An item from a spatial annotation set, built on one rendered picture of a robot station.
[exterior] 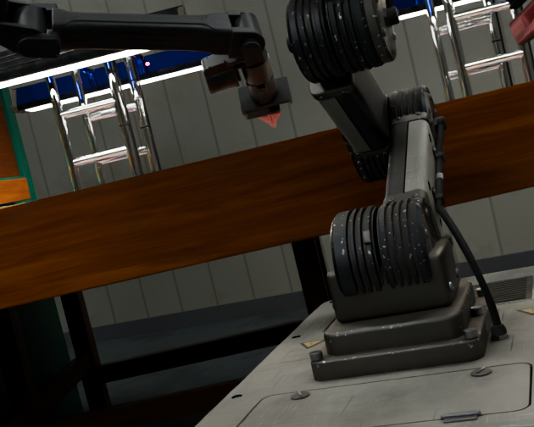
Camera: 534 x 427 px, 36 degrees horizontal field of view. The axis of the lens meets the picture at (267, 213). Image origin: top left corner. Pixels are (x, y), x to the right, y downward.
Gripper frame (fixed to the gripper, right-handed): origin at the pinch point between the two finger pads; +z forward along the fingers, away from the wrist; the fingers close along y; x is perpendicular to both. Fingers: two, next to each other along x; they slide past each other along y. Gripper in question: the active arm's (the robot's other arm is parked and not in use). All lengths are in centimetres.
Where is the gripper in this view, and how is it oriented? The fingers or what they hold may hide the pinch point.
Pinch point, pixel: (273, 123)
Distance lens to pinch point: 169.0
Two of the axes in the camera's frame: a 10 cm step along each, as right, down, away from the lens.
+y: -9.7, 2.3, 0.8
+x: 1.4, 8.1, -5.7
